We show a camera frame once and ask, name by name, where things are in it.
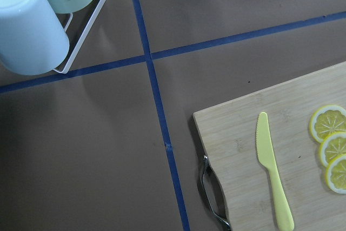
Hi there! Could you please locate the lemon slice middle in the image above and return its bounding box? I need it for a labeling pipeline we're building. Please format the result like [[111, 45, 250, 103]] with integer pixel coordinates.
[[319, 131, 345, 167]]

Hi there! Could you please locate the lemon slice bottom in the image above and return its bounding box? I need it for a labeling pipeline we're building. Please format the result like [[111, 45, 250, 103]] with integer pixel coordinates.
[[325, 154, 345, 194]]

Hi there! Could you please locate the lemon slice top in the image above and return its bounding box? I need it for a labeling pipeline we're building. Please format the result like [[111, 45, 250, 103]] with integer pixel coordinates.
[[309, 104, 345, 143]]

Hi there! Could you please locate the white wire cup rack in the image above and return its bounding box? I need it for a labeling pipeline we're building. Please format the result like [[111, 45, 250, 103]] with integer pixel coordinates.
[[53, 0, 107, 74]]

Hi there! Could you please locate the bamboo cutting board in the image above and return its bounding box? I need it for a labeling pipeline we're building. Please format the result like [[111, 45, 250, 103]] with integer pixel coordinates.
[[193, 63, 345, 230]]

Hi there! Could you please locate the lemon slice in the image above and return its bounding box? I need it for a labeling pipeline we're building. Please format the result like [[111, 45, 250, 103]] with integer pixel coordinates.
[[309, 104, 345, 143], [325, 154, 345, 194], [319, 131, 345, 167]]

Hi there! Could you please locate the blue cup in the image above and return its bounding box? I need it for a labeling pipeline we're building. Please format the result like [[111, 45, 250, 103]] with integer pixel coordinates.
[[1, 0, 70, 75]]

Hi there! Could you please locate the yellow plastic knife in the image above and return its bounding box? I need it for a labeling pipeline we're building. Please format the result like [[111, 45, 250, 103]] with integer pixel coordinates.
[[256, 112, 295, 230]]

